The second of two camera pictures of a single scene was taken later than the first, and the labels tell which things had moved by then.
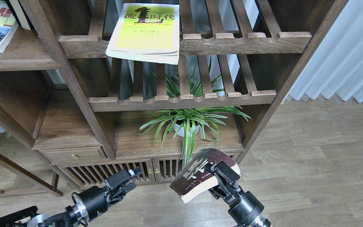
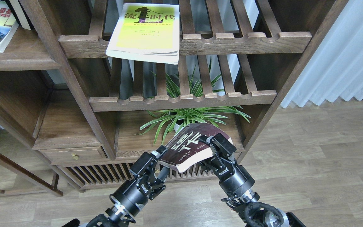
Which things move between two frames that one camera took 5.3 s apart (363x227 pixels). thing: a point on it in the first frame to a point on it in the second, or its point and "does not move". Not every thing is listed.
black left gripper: [95, 200] to [133, 196]
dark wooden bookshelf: [58, 111] does not move
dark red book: [194, 179] to [184, 150]
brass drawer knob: [74, 156] does not move
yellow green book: [148, 32] does not move
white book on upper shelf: [20, 14] does not move
